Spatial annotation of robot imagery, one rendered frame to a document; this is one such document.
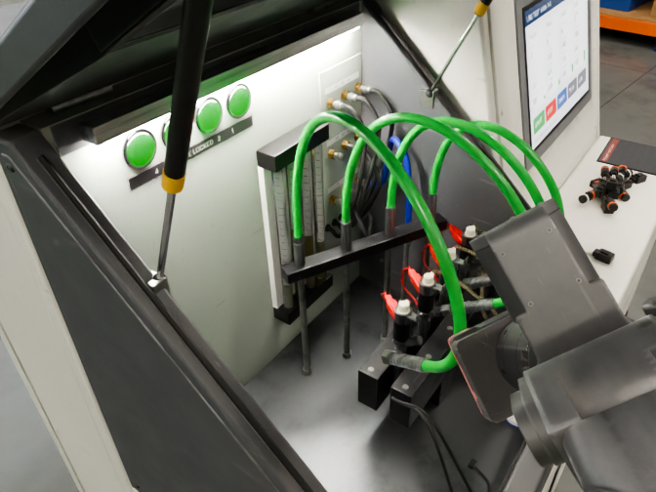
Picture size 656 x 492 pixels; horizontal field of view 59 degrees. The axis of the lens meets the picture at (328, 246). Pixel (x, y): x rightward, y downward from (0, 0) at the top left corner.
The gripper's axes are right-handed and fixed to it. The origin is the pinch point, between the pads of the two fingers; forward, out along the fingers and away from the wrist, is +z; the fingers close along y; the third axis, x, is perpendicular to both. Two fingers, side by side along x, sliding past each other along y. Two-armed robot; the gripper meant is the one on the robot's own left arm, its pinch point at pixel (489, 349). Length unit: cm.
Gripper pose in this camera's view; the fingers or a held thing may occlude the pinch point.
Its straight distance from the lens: 54.7
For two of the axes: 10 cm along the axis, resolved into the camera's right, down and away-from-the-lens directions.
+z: -0.8, 1.4, 9.9
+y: -9.1, 4.1, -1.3
